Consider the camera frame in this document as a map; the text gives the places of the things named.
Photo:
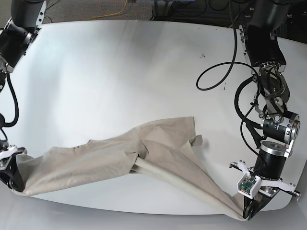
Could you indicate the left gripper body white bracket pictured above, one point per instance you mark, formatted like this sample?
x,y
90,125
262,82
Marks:
x,y
267,184

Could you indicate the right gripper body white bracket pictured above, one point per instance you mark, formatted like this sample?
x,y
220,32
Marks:
x,y
8,157

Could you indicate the beige t-shirt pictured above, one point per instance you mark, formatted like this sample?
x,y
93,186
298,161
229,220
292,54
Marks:
x,y
162,149

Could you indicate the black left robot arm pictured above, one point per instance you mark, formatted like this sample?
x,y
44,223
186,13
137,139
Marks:
x,y
275,136

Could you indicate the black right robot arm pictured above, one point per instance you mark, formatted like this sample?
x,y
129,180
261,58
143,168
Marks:
x,y
18,34

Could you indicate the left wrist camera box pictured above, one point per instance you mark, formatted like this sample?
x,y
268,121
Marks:
x,y
249,185

